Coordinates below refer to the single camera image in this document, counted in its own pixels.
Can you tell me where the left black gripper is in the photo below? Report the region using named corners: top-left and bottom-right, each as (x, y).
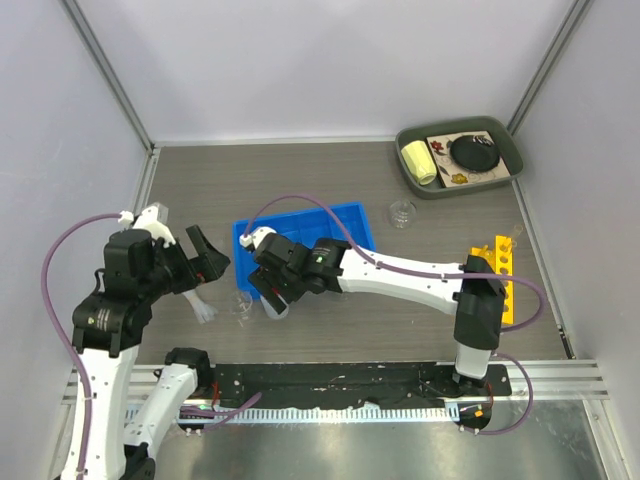
top-left (141, 223), bottom-right (229, 299)

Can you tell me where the red cap wash bottle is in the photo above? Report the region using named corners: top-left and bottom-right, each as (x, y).
top-left (260, 296), bottom-right (289, 320)

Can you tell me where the blue divided plastic bin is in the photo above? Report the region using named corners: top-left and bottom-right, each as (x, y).
top-left (231, 201), bottom-right (378, 302)

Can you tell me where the clear glass flask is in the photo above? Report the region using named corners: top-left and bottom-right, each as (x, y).
top-left (387, 199), bottom-right (417, 229)

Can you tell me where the yellow test tube rack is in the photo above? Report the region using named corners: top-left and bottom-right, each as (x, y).
top-left (469, 235), bottom-right (515, 326)

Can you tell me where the clear glass test tube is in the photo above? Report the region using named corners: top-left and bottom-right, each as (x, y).
top-left (505, 224), bottom-right (524, 251)

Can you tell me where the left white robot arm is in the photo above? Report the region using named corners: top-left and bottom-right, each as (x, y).
top-left (60, 225), bottom-right (230, 479)

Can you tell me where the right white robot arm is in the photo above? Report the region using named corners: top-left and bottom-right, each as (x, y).
top-left (239, 227), bottom-right (506, 395)

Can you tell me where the pale yellow cup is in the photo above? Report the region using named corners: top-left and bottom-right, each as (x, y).
top-left (401, 140), bottom-right (437, 186)

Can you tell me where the grey plastic tray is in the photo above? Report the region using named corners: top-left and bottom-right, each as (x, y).
top-left (395, 116), bottom-right (524, 200)

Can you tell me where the floral patterned card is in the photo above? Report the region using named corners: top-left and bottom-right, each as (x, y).
top-left (425, 131), bottom-right (511, 190)

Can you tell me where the black round pouch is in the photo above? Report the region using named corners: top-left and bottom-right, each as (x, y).
top-left (449, 135), bottom-right (500, 173)

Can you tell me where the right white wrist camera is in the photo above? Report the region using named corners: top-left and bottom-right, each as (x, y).
top-left (239, 227), bottom-right (276, 251)

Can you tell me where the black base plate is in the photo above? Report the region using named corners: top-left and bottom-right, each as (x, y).
top-left (191, 362), bottom-right (512, 410)

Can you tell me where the slotted cable duct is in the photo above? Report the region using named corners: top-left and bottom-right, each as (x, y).
top-left (124, 403), bottom-right (459, 425)

